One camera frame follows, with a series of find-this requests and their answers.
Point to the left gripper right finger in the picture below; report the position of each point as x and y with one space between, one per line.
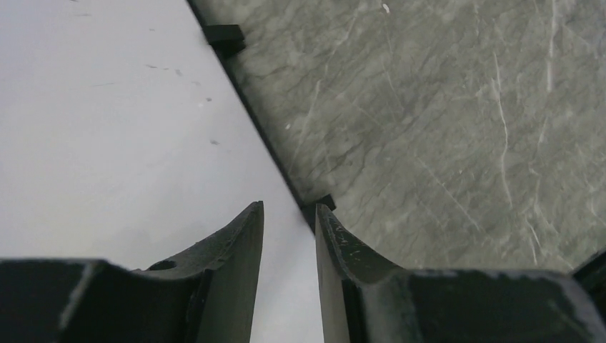
365 297

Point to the black-framed whiteboard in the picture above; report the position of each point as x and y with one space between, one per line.
123 138

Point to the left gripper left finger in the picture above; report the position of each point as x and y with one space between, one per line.
205 293

